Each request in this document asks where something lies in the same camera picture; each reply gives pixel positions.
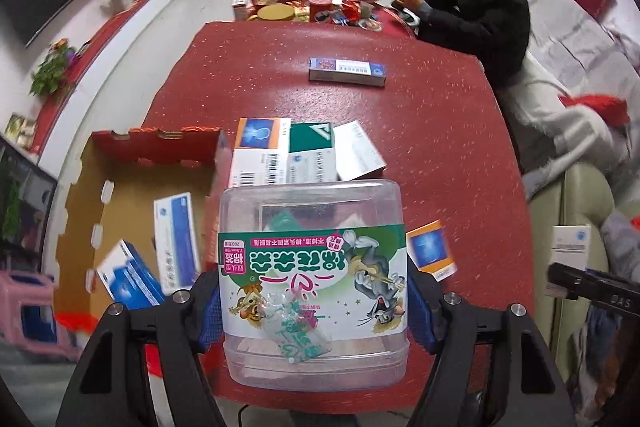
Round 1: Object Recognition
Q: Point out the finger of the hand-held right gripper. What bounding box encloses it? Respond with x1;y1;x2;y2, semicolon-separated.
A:
546;262;640;304

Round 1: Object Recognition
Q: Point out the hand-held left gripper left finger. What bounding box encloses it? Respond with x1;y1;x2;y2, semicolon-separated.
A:
55;271;223;427

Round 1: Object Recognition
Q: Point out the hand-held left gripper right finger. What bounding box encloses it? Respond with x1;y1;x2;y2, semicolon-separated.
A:
404;257;576;427

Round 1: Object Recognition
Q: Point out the white medicine box blue logo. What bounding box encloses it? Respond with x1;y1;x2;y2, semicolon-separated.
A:
547;225;592;299

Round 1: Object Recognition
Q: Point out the clear cotton swab box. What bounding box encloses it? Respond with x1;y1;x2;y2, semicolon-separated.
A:
217;179;412;393

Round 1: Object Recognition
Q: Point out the red-edged cardboard box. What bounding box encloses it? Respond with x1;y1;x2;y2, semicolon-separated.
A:
52;126;232;348

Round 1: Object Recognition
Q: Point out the large orange and blue medicine box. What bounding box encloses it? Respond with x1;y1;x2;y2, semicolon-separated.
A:
227;117;292;190

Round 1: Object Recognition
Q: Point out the small orange and blue medicine box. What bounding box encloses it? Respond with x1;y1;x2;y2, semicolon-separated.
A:
405;220;461;283

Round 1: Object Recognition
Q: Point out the pale green armchair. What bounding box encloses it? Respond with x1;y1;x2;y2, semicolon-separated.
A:
528;162;617;358

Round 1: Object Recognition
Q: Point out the white blanket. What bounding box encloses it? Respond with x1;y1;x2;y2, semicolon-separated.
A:
520;99;632;202

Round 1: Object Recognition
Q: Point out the plain white medicine box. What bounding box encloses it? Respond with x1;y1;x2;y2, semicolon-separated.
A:
332;120;388;182

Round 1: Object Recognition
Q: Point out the red cloth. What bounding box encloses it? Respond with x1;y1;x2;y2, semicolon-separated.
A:
559;93;631;128

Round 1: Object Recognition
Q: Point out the pink plastic stool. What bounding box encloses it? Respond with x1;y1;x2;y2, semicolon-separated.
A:
0;270;82;364

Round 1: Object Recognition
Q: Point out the green and white medicine box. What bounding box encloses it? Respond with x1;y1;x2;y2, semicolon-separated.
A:
286;122;342;186

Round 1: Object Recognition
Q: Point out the dark monitor screen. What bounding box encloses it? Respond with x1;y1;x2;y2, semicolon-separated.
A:
0;136;59;259

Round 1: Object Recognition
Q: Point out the grey sofa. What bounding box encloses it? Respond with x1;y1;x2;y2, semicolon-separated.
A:
405;0;640;228

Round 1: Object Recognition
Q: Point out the long blue and white medicine box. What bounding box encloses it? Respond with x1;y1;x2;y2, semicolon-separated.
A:
308;57;389;88

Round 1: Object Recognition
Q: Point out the printed picture box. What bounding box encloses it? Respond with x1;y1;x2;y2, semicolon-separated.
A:
4;113;39;154

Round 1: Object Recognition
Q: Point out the potted green plant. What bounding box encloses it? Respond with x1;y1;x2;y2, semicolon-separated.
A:
30;38;79;98

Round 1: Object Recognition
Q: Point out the round gold tin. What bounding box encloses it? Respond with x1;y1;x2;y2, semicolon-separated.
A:
256;4;296;24

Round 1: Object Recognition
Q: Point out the round red tin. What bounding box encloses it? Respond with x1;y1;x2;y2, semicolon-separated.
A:
308;0;334;24

